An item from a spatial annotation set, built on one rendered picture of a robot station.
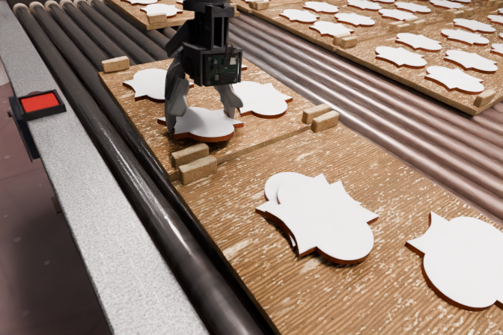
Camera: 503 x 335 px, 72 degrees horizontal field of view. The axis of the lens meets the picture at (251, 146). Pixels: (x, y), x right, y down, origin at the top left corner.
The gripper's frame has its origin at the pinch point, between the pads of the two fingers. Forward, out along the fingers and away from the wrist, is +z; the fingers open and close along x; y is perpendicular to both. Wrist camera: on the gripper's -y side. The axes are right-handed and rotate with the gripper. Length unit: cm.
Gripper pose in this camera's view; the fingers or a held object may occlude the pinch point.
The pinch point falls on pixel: (200, 122)
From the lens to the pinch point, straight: 62.3
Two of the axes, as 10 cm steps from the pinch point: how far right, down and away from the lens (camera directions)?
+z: -0.6, 9.1, 4.2
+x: 8.3, -1.8, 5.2
